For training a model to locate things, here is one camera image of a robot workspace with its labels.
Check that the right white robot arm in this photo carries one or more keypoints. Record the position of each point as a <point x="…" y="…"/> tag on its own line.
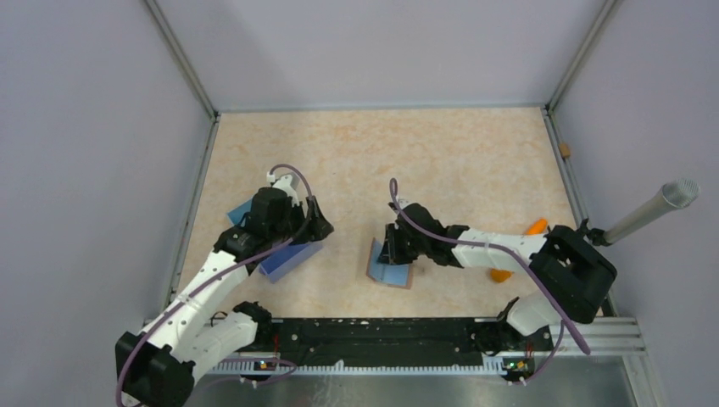
<point x="572" y="277"/>

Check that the black microphone tripod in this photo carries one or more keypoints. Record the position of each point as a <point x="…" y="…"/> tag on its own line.
<point x="595" y="236"/>

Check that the small tan block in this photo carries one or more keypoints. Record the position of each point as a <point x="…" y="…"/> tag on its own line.
<point x="565" y="151"/>

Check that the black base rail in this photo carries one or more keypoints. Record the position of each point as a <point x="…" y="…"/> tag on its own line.
<point x="394" y="342"/>

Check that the silver microphone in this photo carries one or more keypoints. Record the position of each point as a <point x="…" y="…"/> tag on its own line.
<point x="672" y="196"/>

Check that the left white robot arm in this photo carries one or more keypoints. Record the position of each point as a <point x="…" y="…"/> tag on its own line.
<point x="161" y="364"/>

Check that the purple blue card box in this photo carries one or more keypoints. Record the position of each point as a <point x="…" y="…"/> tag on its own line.
<point x="283" y="261"/>

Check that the light blue card box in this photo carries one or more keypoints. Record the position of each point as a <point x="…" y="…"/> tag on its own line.
<point x="237" y="215"/>

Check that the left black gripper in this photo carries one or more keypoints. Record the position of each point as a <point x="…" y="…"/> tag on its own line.
<point x="318" y="227"/>

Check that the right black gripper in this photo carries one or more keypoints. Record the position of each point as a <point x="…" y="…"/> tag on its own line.
<point x="390" y="253"/>

